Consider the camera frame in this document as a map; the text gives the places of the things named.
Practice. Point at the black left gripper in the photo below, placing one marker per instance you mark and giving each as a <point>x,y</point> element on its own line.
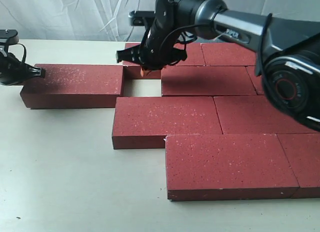
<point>15,72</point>

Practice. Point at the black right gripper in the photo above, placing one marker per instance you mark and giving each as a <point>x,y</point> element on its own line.
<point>156,49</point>

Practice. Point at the red brick top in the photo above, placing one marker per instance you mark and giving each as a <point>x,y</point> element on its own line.
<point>72,86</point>

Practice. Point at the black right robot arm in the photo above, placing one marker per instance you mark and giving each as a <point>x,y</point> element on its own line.
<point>287,51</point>

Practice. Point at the red brick under stack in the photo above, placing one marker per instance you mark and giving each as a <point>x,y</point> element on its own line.
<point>195,57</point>

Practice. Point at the red brick back row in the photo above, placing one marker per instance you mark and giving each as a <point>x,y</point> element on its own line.
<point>227,54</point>

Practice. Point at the red brick right second row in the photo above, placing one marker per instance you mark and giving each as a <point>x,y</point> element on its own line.
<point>256,81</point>

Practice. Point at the red brick middle row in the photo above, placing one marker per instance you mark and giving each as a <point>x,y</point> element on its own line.
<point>254,115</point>

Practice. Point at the white backdrop curtain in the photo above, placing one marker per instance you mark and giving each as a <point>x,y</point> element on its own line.
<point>108,20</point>

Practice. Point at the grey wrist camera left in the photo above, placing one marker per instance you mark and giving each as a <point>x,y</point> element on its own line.
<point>8,37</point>

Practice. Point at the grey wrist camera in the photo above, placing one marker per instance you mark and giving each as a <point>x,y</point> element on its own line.
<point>8,37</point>
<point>141,18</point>

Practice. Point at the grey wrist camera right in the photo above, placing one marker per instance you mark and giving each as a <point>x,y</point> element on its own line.
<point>141,18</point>

